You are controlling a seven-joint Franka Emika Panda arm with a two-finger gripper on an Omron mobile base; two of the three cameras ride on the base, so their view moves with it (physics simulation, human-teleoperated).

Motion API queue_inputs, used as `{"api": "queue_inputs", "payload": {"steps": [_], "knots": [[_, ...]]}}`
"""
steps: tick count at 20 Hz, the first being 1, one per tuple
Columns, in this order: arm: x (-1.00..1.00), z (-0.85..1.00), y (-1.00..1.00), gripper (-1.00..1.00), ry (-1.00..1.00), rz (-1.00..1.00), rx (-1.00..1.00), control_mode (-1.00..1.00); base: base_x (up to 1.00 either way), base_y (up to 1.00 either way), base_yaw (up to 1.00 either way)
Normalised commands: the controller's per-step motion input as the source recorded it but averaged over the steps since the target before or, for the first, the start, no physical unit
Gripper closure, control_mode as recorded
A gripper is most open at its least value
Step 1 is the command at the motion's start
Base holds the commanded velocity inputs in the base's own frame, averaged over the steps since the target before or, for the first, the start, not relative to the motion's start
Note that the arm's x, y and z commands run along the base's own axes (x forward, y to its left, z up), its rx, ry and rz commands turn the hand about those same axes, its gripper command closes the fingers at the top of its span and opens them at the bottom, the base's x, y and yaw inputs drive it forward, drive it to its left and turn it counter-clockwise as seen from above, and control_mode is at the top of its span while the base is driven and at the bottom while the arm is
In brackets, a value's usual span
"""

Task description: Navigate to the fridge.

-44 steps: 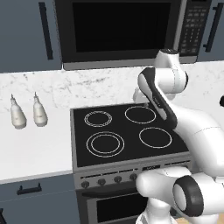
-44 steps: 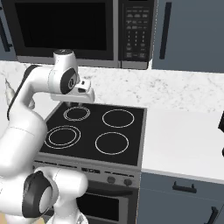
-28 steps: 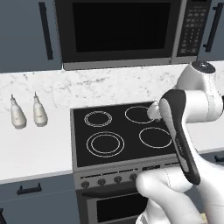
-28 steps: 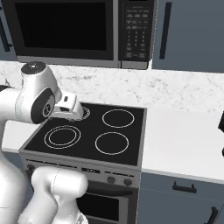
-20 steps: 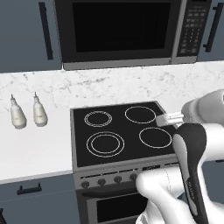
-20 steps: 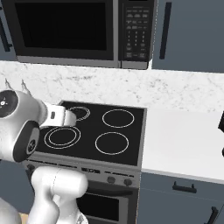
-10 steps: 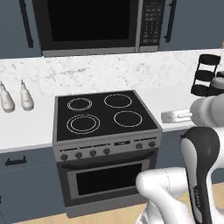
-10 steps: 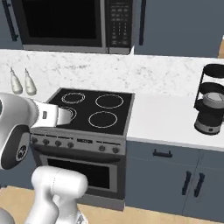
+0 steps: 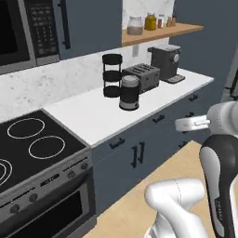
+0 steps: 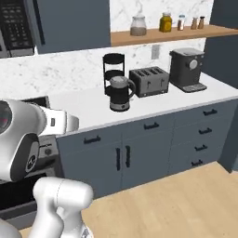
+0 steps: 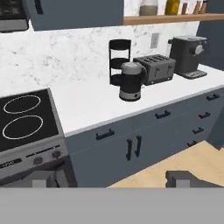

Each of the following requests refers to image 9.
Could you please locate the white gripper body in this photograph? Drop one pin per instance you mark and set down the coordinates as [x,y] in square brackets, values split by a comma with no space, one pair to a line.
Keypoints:
[189,123]

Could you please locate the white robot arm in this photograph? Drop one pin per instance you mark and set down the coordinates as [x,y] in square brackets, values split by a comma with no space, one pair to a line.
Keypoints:
[173,198]

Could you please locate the dark blue drawer front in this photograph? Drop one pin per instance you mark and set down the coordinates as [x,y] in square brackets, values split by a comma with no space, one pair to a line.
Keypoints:
[201,94]
[195,138]
[102,152]
[167,115]
[198,110]

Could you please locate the grey toaster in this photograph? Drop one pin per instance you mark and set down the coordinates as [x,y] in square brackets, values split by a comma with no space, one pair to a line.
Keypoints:
[143,77]

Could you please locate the grey coffee machine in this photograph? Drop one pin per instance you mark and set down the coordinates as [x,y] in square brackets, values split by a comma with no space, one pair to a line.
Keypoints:
[165,62]

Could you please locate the dark blue tall cabinet panel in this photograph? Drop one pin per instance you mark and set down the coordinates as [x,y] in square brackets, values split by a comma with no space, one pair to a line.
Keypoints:
[204,43]

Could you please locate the black three-tier stand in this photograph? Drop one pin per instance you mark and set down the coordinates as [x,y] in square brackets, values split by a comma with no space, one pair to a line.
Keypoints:
[112,76]

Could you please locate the small brown shaker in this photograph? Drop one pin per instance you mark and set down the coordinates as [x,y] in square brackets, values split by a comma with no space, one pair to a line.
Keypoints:
[173,21]
[169,22]

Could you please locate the small red and white bottle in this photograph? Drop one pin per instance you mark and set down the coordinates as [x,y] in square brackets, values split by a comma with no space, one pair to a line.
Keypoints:
[160,22]

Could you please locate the yellow jar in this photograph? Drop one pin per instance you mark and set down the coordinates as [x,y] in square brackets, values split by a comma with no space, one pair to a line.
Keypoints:
[150,22]

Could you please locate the white jar with brown contents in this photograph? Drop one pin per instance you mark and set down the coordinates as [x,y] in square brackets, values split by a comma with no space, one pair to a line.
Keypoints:
[135,26]

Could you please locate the grey oven knob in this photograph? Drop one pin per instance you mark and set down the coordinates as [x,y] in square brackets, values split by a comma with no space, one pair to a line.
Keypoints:
[71,174]
[33,197]
[84,166]
[14,208]

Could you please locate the black hob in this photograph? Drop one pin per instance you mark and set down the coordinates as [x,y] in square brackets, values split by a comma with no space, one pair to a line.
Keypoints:
[37,148]

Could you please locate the grey microwave oven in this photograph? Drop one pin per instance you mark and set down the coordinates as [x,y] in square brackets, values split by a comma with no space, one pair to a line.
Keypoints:
[18,31]

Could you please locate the white wall socket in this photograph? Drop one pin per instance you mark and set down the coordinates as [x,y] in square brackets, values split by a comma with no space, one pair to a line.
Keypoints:
[135,50]

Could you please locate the wooden wall shelf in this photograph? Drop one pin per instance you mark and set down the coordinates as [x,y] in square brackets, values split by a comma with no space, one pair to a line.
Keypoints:
[155,33]

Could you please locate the dark blue wall cupboard door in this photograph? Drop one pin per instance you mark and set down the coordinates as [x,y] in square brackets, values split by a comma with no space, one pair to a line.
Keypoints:
[93,28]

